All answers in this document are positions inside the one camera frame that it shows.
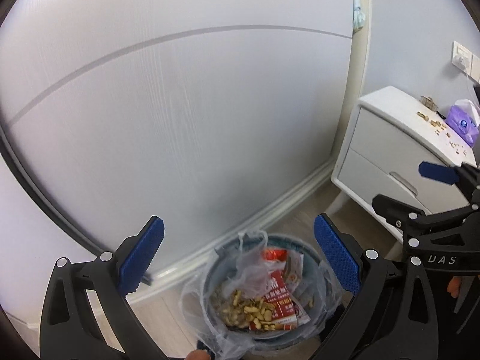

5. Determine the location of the white bedside table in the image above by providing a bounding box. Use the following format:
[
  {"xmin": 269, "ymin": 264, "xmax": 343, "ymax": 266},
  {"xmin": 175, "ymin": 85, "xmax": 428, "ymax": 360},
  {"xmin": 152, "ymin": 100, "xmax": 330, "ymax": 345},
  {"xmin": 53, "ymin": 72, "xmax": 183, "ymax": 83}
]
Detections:
[{"xmin": 330, "ymin": 84, "xmax": 480, "ymax": 260}]

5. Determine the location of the peanut shell far right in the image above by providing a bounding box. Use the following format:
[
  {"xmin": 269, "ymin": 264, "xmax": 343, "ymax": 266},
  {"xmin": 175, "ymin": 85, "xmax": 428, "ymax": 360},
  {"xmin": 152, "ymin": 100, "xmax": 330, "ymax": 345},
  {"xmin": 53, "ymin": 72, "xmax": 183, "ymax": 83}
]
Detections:
[{"xmin": 416, "ymin": 111, "xmax": 430, "ymax": 122}]

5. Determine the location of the purple tissue pack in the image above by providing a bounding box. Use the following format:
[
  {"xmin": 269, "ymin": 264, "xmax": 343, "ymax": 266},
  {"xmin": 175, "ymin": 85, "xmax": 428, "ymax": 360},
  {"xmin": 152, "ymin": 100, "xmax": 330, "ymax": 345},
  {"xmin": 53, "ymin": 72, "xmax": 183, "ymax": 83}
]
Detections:
[{"xmin": 446, "ymin": 99, "xmax": 479, "ymax": 147}]

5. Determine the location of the white wall socket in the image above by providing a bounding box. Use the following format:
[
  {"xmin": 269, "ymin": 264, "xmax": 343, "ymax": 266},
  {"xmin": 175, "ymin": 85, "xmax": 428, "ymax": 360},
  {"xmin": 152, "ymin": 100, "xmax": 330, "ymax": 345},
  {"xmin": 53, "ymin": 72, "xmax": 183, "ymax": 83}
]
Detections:
[{"xmin": 451, "ymin": 41, "xmax": 480, "ymax": 83}]

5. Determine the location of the peanut shell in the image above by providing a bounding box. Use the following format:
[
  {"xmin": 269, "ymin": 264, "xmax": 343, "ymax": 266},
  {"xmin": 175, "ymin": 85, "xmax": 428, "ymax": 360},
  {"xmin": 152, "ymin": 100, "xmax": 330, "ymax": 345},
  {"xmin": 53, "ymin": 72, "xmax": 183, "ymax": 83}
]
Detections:
[
  {"xmin": 416, "ymin": 111, "xmax": 430, "ymax": 122},
  {"xmin": 430, "ymin": 119, "xmax": 444, "ymax": 128}
]

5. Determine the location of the pile of peanut shells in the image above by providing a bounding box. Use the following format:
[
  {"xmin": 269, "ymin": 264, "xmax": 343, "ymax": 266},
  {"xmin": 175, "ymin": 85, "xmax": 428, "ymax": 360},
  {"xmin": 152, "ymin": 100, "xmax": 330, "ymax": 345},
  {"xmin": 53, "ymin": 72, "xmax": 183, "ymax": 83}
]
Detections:
[{"xmin": 211, "ymin": 290, "xmax": 298, "ymax": 334}]

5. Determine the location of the peanut shell centre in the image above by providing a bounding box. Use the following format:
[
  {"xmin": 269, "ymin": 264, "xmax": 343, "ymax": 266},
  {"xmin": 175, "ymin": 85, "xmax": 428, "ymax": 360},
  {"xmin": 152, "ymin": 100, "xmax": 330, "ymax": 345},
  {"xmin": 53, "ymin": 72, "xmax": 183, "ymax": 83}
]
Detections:
[{"xmin": 430, "ymin": 119, "xmax": 444, "ymax": 128}]

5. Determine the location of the red snack wrapper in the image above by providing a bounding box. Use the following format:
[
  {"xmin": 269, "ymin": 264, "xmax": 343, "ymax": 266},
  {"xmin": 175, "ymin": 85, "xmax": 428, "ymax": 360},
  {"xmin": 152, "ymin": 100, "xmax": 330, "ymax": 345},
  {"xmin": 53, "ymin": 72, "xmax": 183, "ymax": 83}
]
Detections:
[{"xmin": 261, "ymin": 248, "xmax": 311, "ymax": 327}]

